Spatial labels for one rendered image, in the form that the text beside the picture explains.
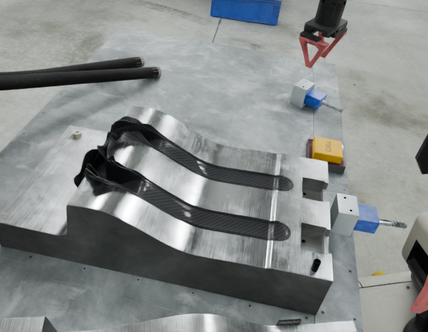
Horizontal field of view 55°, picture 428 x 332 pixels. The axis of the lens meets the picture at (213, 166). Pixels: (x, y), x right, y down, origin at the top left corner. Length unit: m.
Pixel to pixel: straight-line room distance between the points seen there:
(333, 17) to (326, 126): 0.25
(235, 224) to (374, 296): 0.84
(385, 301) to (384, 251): 0.56
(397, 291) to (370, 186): 0.88
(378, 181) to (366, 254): 0.52
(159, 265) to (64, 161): 0.27
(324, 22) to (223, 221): 0.54
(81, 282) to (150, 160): 0.21
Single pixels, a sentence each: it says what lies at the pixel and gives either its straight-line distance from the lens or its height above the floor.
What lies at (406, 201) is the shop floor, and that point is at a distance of 2.24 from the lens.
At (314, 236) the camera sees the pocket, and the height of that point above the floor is 0.86.
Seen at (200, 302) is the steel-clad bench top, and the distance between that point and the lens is 0.64.
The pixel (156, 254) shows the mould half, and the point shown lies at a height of 0.86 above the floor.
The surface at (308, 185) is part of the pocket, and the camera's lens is 0.74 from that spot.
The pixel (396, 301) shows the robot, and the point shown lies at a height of 0.28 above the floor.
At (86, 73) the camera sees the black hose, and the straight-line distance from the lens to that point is 0.99.
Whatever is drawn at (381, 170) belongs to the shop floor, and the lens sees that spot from 2.37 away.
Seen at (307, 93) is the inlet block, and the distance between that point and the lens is 1.07.
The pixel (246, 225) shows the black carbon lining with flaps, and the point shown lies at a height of 0.88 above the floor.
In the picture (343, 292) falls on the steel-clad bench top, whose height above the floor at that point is 0.80.
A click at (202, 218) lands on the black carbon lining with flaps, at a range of 0.63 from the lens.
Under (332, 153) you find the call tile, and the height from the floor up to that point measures 0.84.
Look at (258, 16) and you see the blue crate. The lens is 3.82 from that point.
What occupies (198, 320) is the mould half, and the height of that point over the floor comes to 0.90.
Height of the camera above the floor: 1.35
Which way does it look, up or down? 40 degrees down
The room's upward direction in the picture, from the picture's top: 7 degrees clockwise
